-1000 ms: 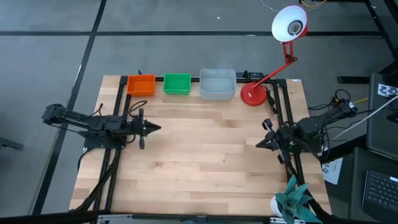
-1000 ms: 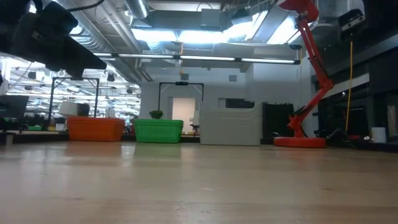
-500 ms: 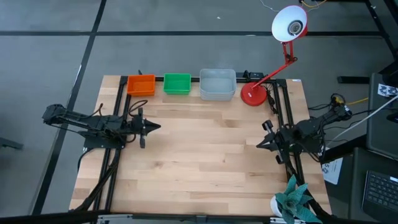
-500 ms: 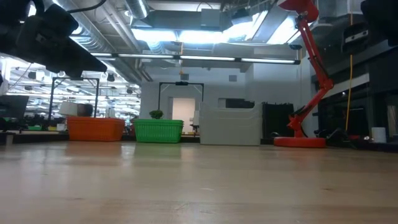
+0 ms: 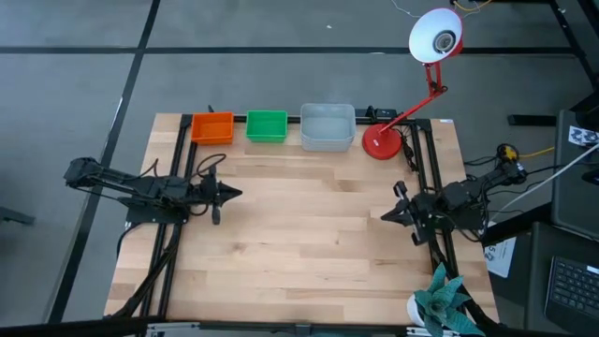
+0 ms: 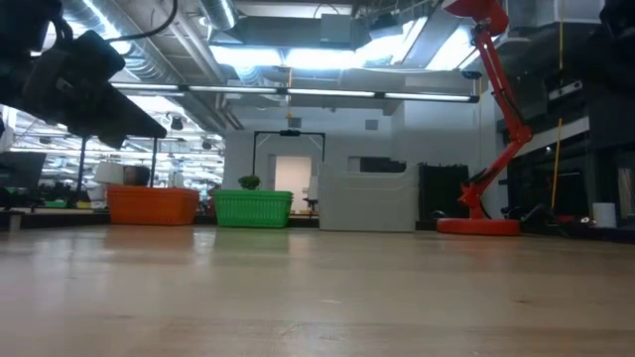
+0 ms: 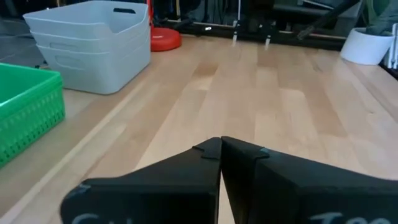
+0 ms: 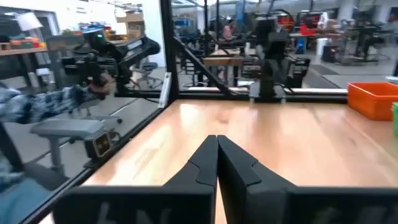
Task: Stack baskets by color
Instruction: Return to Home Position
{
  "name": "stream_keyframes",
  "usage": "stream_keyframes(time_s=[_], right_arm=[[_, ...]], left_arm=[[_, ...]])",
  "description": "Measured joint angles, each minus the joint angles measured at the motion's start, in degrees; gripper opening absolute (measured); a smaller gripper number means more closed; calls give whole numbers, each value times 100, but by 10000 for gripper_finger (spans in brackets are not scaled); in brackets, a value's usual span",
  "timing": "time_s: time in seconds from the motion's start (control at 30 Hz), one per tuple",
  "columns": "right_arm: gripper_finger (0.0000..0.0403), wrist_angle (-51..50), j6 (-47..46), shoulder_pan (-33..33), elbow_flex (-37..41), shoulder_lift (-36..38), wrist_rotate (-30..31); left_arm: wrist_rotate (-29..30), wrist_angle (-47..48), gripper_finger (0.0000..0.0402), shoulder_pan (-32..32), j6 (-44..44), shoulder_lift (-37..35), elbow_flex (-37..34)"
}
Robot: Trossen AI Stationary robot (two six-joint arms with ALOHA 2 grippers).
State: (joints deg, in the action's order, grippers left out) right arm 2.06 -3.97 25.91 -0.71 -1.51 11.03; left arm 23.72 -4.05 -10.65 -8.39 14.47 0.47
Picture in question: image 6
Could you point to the long ceiling light strip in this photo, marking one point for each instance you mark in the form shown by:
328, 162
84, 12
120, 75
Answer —
327, 92

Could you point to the red desk lamp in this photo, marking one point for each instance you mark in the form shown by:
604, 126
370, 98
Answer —
478, 227

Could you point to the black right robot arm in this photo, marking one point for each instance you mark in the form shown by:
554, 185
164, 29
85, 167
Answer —
620, 15

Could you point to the black aluminium table frame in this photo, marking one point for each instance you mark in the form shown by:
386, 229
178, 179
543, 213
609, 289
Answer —
54, 219

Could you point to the white paper roll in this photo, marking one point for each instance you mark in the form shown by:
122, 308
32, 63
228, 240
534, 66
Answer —
604, 215

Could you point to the grey ceiling box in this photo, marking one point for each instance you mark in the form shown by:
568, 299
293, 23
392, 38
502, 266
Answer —
337, 30

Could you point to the orange plastic basket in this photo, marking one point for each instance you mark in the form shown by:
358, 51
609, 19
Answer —
154, 210
154, 187
154, 191

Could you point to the black background monitor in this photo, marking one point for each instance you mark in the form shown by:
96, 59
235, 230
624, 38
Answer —
382, 164

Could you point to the dark background screen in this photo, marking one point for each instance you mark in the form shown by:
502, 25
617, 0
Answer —
22, 171

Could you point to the grey plastic bin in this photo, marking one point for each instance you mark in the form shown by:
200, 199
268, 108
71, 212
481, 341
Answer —
367, 210

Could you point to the white background box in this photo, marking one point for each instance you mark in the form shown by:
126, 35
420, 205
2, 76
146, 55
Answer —
109, 173

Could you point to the green background plant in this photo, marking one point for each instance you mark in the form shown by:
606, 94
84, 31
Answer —
249, 182

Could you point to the black background cabinet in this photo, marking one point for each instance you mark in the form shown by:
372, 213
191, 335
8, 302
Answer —
444, 193

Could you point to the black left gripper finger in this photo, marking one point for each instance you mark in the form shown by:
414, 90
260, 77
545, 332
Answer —
124, 124

